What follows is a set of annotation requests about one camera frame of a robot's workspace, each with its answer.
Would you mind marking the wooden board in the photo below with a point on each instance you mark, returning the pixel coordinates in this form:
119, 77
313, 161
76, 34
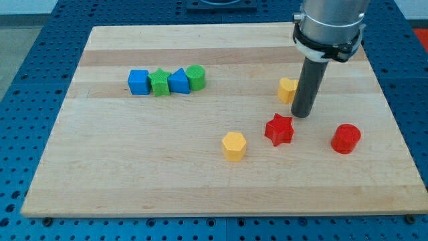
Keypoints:
113, 154

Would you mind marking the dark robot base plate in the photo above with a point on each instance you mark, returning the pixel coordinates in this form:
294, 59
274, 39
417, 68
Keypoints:
194, 6

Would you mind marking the yellow hexagon block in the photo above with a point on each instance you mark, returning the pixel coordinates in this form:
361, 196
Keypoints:
234, 146

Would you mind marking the blue cube block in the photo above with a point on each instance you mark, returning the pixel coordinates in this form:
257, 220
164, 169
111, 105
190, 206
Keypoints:
138, 82

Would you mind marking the green star block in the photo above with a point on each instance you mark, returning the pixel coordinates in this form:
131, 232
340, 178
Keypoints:
159, 82

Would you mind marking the blue triangle block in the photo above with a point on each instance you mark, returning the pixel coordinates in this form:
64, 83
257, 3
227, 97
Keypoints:
178, 82

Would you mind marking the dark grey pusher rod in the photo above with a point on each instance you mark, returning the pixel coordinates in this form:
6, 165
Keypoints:
310, 79

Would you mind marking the red cylinder block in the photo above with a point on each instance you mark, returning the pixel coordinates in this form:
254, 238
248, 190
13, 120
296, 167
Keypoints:
345, 139

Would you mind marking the red star block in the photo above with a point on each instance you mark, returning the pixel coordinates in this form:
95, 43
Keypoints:
279, 130

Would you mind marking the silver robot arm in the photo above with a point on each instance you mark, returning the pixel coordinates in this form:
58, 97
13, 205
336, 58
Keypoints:
324, 30

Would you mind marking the green cylinder block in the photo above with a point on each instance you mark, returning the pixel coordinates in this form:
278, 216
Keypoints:
196, 77

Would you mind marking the yellow heart block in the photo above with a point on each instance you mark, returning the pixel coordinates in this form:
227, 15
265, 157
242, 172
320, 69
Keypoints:
287, 89

